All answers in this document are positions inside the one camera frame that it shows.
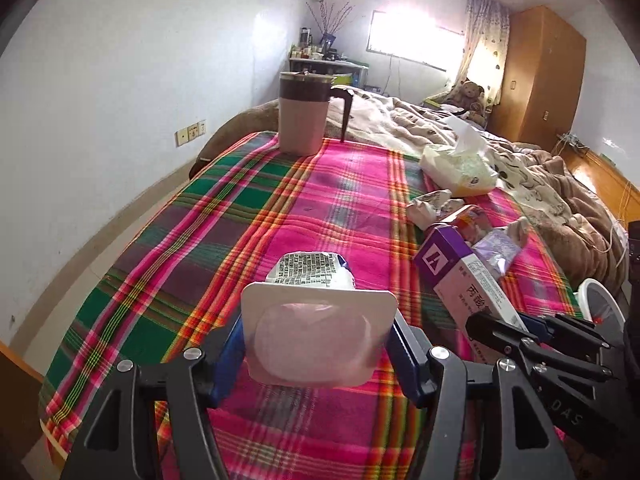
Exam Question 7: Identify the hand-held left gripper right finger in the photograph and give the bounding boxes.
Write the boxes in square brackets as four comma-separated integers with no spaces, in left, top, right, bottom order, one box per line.
[387,312,581,480]

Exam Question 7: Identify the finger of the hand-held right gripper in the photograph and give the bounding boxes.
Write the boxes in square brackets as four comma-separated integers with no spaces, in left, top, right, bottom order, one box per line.
[466,311,613,388]
[517,312,612,353]

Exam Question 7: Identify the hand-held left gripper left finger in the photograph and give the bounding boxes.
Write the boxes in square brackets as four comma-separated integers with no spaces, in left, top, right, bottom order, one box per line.
[60,317,246,480]

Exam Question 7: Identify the white round trash bin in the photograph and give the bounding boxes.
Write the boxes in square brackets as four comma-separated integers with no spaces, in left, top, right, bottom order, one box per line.
[577,278,628,333]

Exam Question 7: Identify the purple white medicine box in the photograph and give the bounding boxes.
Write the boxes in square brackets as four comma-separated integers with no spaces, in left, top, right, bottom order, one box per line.
[414,224,527,365]

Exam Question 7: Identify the white yogurt cup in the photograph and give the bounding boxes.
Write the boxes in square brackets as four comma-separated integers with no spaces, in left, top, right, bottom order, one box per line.
[240,281,398,388]

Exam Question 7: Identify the crumpled clear plastic wrapper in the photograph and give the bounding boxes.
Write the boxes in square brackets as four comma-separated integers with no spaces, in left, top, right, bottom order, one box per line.
[472,217,528,278]

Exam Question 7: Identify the pink green plaid cloth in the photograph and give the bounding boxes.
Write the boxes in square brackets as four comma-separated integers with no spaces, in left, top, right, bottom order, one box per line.
[40,130,586,480]

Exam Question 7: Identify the beige red cardboard box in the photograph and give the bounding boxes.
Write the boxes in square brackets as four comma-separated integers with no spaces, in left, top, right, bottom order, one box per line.
[435,205,493,243]

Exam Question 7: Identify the white blue printed packet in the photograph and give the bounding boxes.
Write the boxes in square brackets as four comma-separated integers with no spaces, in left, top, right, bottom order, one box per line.
[265,251,358,292]

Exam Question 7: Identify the crumpled white green wrapper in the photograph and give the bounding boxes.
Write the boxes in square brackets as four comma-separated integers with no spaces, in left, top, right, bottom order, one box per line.
[406,189,466,224]

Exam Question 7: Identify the wooden bed headboard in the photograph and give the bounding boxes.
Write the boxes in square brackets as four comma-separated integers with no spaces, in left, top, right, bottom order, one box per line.
[552,135,640,221]

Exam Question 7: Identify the yellow tissue pack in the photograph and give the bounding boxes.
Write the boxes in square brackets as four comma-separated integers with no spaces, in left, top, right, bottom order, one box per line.
[419,114,500,197]

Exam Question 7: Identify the wooden board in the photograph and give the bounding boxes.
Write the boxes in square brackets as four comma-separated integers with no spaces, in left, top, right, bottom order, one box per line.
[0,342,43,461]

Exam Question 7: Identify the brown teddy bear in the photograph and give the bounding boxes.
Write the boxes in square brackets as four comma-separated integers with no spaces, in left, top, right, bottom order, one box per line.
[447,80,488,126]

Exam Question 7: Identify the pink jug with brown lid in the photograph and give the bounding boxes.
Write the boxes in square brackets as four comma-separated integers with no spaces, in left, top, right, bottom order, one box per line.
[277,71,353,156]

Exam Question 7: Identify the wooden wardrobe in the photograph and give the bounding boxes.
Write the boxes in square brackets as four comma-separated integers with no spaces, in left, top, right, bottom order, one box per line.
[487,5,587,150]

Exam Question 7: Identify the patterned curtain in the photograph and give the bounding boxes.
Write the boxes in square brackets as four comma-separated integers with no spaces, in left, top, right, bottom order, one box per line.
[452,0,511,106]

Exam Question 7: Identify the cluttered white desk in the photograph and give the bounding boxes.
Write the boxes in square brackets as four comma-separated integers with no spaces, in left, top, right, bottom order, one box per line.
[289,55,371,92]

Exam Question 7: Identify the window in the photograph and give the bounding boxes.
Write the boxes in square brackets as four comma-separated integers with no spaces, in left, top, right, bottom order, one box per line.
[367,9,463,68]

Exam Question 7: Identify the bare decorative branches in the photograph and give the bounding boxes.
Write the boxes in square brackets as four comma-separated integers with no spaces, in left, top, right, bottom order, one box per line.
[306,0,353,36]

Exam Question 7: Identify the beige wall socket panel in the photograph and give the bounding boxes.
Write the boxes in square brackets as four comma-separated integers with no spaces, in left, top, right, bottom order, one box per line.
[174,120,207,147]

